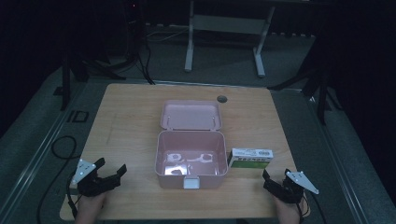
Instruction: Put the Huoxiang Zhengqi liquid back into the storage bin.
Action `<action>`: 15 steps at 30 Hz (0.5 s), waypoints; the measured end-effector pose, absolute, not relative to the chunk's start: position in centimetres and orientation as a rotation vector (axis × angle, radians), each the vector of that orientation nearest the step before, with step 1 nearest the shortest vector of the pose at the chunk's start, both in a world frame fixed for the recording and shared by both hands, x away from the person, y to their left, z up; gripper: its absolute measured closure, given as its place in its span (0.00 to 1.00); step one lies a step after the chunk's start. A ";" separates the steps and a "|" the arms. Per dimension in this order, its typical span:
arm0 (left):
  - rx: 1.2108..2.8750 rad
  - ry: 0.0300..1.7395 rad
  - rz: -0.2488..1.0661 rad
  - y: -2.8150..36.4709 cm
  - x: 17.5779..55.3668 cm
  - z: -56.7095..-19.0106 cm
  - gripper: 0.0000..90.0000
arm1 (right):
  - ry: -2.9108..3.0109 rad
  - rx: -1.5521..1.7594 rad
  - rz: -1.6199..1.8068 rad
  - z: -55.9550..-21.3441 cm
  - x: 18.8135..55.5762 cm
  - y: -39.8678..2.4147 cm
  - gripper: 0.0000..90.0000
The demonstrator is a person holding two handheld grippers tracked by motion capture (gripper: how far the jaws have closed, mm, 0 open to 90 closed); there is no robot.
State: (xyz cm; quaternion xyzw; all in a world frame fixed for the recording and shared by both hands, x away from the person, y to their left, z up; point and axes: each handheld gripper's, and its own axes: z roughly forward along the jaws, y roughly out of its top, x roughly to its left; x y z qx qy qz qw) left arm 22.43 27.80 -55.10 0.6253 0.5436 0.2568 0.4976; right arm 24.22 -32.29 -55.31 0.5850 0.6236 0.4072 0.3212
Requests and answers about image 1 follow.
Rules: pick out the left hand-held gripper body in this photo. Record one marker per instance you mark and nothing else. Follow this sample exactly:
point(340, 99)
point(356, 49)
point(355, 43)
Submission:
point(88, 183)

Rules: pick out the black tripod stand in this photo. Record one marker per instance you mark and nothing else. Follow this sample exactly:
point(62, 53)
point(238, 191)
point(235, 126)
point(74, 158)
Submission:
point(317, 87)
point(77, 71)

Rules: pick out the person's left hand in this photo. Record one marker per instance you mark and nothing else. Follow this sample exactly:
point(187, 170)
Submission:
point(88, 207)

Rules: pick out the pink plastic box with lid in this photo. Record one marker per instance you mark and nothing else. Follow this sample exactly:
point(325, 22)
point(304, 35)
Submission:
point(190, 146)

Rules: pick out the white metal desk frame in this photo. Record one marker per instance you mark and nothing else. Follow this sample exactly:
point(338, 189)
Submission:
point(227, 25)

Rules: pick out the white and green medicine carton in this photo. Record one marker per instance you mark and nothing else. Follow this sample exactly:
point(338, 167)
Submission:
point(249, 158)

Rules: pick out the person's right hand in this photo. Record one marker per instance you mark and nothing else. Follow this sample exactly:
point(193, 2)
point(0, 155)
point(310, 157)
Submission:
point(289, 211)

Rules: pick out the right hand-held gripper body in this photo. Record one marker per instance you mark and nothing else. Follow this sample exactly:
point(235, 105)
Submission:
point(289, 188)

